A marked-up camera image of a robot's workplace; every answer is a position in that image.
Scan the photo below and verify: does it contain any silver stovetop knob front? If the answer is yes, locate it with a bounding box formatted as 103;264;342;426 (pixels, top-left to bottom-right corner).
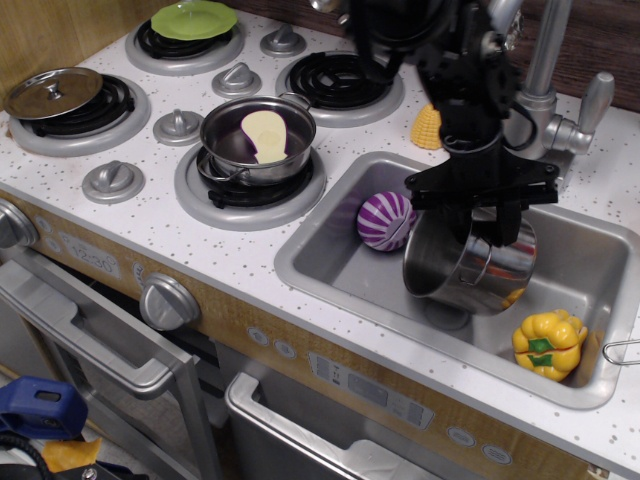
82;160;145;204

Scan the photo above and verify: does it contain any yellow toy corn cob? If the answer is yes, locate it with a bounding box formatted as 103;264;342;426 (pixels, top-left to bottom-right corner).
410;104;442;150

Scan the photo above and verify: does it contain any yellow toy bell pepper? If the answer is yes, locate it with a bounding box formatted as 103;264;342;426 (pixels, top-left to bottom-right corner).
511;309;589;382

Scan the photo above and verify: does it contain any silver stovetop knob middle-left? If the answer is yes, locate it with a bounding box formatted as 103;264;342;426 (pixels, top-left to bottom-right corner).
153;109;204;146

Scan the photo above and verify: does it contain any toy eggplant slice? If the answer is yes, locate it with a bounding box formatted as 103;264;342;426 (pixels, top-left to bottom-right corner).
241;110;287;164

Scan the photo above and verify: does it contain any green plastic plate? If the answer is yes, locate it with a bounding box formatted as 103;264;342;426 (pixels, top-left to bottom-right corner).
151;1;238;41

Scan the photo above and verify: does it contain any silver stovetop knob back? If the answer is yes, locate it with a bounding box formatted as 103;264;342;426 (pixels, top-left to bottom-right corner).
260;24;307;58

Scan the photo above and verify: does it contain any silver dishwasher door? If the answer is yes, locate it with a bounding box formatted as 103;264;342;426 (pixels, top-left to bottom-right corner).
221;352;478;479

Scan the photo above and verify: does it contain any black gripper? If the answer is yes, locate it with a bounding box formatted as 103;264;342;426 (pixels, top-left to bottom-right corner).
405;136;559;246

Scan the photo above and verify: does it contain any oven clock display panel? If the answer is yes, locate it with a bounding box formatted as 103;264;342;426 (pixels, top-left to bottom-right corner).
59;232;121;279

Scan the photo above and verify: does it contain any silver stovetop knob centre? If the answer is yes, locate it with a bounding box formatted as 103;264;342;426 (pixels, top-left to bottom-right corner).
211;62;262;99

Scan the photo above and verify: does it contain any back right stove burner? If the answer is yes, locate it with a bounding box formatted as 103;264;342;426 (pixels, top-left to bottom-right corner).
275;51;404;129

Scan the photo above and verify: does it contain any dishwasher control panel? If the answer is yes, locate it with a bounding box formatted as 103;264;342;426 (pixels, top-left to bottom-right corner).
308;352;435;430

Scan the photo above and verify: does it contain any steel pot on burner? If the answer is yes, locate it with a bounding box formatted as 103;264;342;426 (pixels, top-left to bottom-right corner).
198;96;316;186

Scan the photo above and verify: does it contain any wire handle at right edge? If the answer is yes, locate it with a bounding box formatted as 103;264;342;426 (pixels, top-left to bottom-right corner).
602;339;640;366

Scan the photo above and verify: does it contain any silver oven door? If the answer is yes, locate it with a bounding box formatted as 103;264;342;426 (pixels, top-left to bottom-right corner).
1;250;223;479

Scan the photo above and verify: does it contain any silver toy faucet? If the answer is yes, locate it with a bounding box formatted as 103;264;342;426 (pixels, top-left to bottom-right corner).
504;1;615;190

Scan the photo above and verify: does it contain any silver oven dial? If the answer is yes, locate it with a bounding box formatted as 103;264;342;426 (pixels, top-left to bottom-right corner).
0;199;39;249
139;272;201;331

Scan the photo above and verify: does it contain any stove burner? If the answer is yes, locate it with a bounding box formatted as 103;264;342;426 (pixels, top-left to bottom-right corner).
275;51;404;129
125;20;244;76
174;146;326;232
7;73;151;157

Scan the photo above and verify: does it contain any front left stove burner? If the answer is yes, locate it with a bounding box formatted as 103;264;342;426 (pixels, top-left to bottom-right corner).
7;73;151;157

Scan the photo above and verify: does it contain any steel pot lid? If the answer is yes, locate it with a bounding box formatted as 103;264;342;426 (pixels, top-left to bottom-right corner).
4;67;104;120

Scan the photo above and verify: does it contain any steel pot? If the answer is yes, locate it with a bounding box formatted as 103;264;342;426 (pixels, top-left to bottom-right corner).
403;209;537;316
198;96;316;186

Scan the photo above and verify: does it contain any back left stove burner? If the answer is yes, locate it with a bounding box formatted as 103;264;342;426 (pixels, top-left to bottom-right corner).
125;20;244;76

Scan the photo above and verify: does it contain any front right stove burner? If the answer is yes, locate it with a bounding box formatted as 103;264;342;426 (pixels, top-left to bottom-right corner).
174;146;326;232

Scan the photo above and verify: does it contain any silver oven dial left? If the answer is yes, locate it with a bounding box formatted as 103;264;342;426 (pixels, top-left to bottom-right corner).
0;199;39;249

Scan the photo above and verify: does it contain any silver oven dial right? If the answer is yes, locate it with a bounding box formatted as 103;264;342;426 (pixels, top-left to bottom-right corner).
139;272;201;331

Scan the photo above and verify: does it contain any purple white striped ball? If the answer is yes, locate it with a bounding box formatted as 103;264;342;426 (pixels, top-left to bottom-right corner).
356;191;417;252

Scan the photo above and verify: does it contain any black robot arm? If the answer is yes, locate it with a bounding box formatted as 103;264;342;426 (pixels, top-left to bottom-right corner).
346;1;559;246

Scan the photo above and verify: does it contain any blue clamp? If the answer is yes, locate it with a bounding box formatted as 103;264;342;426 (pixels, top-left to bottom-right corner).
1;376;88;440

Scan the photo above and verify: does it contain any yellow cloth piece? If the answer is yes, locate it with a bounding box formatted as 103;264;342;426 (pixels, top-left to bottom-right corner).
41;438;102;473

